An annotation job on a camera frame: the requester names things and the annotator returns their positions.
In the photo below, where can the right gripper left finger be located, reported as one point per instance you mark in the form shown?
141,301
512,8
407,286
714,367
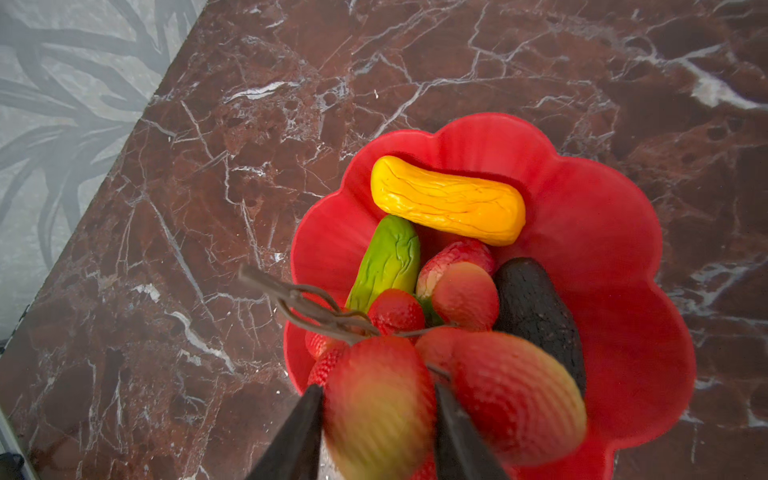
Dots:
294,453

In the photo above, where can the red fake lychee bunch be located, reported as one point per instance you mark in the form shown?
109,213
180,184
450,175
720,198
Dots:
380,403

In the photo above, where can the dark fake avocado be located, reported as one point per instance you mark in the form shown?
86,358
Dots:
530,308

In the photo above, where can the yellow fake fruit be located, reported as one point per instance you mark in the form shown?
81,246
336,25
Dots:
489,211

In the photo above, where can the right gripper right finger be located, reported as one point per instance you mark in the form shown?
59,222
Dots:
459,451

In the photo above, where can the red flower-shaped fruit bowl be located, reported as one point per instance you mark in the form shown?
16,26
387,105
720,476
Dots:
594,232

